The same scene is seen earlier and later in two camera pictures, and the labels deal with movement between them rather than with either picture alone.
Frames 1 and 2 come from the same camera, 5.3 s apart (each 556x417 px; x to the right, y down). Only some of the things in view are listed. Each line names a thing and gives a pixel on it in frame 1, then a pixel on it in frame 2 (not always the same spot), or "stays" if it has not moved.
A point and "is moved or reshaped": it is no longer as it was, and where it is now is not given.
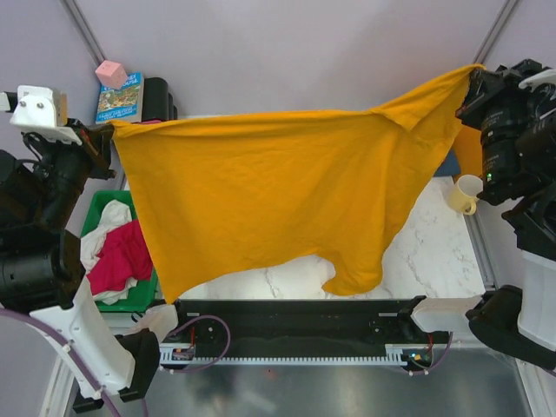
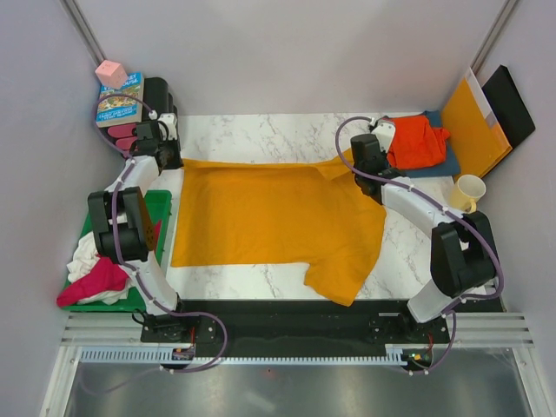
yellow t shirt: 327,185 is moved or reshaped
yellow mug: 466,192 stays
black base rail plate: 310,327 stays
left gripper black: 95,142 → 176,163
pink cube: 111,75 stays
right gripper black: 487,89 → 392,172
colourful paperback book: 124,104 stays
